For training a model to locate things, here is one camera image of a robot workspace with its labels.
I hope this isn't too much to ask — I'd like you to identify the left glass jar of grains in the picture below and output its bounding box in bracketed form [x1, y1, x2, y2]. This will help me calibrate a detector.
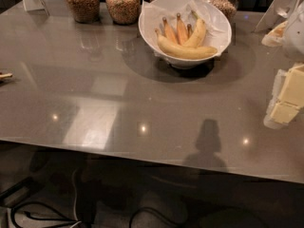
[65, 0, 100, 24]

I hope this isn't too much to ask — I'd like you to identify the black cable floor left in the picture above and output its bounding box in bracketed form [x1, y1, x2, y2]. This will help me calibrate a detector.
[9, 201, 84, 228]

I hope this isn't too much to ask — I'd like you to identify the large front yellow banana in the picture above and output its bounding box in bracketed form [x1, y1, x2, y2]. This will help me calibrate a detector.
[154, 28, 218, 60]

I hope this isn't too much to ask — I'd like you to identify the white paper liner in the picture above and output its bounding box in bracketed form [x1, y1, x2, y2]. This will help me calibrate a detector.
[139, 0, 232, 64]

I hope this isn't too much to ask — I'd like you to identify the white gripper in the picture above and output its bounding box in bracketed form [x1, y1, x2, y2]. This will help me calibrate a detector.
[263, 65, 304, 129]

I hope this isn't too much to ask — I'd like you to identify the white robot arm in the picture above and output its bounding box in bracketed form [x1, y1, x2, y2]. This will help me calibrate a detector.
[262, 1, 304, 129]

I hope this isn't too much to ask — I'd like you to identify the small orange banana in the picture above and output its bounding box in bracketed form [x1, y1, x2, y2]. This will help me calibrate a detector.
[177, 13, 188, 45]
[162, 17, 178, 44]

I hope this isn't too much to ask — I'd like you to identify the middle small orange banana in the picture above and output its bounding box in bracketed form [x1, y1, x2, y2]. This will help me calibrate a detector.
[177, 13, 188, 45]

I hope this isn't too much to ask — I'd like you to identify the right curved yellow banana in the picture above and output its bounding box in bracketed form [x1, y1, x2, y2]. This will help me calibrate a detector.
[183, 10, 206, 48]

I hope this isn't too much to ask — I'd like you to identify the left small orange banana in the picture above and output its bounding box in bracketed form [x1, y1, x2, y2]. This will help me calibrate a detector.
[162, 17, 178, 44]

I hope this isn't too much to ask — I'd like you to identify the wooden object at left edge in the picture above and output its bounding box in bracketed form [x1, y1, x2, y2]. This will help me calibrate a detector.
[0, 73, 13, 81]

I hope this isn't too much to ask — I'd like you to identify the white bowl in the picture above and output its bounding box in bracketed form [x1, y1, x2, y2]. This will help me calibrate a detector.
[139, 0, 232, 69]

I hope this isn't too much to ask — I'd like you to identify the white cable on floor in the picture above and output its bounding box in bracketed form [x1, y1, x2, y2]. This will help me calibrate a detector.
[68, 168, 83, 228]

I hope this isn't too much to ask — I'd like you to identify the black cable floor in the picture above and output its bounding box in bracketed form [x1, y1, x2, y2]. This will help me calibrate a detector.
[128, 206, 185, 228]
[9, 201, 84, 228]

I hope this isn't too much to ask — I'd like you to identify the black cable floor centre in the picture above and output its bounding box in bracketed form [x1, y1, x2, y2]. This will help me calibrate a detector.
[128, 206, 185, 228]

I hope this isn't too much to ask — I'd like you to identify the small hidden banana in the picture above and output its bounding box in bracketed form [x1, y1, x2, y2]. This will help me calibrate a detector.
[187, 24, 193, 38]

